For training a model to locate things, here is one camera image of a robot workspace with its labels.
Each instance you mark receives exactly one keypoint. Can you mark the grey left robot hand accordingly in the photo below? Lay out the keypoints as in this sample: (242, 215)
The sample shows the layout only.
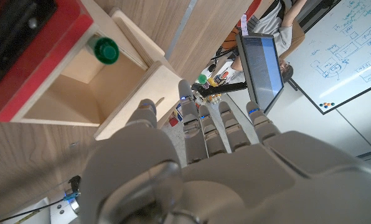
(235, 180)

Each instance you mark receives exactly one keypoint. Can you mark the green capped white marker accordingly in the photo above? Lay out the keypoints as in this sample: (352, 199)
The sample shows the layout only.
(106, 51)

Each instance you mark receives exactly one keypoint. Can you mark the red fronted wooden drawer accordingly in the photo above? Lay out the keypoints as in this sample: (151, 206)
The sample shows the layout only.
(48, 62)

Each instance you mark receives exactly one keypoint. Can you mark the yellow mustard bottle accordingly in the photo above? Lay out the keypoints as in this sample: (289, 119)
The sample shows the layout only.
(213, 82)

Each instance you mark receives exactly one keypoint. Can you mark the black computer monitor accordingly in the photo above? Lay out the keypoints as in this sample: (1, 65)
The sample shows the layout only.
(261, 68)

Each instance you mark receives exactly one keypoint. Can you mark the wooden box with slot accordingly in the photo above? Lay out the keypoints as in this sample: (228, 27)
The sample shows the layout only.
(154, 84)

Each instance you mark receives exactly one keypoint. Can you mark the orange basketball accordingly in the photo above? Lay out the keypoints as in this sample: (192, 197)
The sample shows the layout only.
(230, 39)

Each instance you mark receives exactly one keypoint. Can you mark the seated person in light shirt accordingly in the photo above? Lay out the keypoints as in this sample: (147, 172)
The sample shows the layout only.
(279, 28)

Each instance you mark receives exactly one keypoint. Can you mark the whiteboard with blue writing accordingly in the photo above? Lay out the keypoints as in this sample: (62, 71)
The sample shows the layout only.
(344, 53)

